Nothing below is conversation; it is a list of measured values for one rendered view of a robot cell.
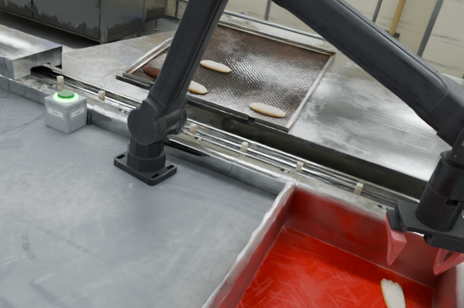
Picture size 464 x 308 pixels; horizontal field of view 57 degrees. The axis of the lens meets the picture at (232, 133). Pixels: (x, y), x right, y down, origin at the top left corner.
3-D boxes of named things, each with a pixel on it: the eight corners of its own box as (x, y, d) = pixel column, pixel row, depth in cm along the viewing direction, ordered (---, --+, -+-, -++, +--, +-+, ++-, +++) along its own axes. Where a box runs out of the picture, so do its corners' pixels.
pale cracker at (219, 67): (197, 64, 132) (197, 61, 131) (204, 59, 135) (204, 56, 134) (226, 74, 129) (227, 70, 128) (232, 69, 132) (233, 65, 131)
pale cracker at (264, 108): (247, 108, 115) (247, 105, 115) (252, 101, 118) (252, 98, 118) (282, 119, 113) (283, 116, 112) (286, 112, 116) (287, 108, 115)
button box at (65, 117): (42, 137, 107) (41, 96, 101) (65, 126, 113) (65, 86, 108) (69, 148, 104) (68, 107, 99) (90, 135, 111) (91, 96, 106)
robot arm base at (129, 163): (111, 164, 96) (152, 187, 91) (112, 132, 92) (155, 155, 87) (139, 150, 102) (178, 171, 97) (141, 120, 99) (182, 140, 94)
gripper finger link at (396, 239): (424, 284, 67) (447, 238, 62) (378, 275, 67) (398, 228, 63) (413, 255, 73) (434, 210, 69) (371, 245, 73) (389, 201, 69)
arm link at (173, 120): (148, 132, 97) (132, 141, 93) (152, 91, 92) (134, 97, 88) (181, 148, 93) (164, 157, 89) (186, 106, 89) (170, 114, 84)
